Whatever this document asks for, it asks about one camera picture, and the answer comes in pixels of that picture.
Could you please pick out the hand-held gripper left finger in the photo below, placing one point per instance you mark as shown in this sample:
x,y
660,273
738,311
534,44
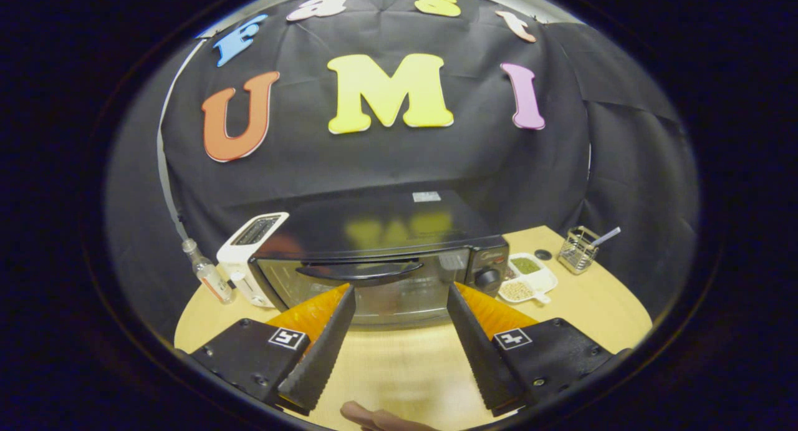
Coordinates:
x,y
324,350

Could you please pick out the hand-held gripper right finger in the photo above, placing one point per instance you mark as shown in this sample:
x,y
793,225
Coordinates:
x,y
480,350

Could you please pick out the black toaster oven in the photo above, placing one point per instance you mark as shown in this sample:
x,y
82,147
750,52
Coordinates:
x,y
374,219

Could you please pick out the white slot toaster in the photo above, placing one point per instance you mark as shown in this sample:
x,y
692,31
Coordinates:
x,y
240,262

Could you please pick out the white divided bean dish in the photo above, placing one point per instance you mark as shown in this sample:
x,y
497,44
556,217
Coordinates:
x,y
542,280

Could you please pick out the small black round cap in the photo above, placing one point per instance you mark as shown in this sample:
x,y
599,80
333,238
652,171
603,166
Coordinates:
x,y
543,254

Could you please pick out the clear bottle orange label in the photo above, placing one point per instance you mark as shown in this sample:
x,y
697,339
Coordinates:
x,y
212,281

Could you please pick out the white spoon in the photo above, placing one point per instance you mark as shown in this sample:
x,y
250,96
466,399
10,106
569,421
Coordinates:
x,y
608,236

